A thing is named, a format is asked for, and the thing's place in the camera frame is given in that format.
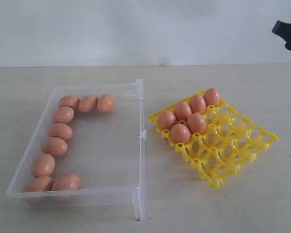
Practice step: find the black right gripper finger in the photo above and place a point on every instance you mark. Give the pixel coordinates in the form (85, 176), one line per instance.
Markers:
(283, 30)

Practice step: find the brown egg fourth row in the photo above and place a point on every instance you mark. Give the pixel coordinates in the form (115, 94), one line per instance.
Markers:
(54, 146)
(212, 97)

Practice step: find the brown egg fifth row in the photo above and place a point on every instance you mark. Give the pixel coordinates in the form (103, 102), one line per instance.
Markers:
(43, 165)
(180, 134)
(197, 104)

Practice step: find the brown egg second row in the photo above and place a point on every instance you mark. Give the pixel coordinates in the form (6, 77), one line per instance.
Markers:
(63, 115)
(196, 123)

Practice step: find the brown egg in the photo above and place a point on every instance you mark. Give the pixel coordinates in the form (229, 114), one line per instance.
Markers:
(69, 101)
(39, 184)
(88, 103)
(182, 111)
(105, 103)
(166, 120)
(68, 181)

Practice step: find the brown egg third row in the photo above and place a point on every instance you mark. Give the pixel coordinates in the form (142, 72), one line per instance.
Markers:
(60, 130)

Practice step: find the yellow plastic egg tray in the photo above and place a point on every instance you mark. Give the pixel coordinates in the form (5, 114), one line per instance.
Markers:
(230, 140)

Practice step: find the clear plastic tray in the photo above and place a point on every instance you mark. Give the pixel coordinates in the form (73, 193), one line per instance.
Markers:
(107, 151)

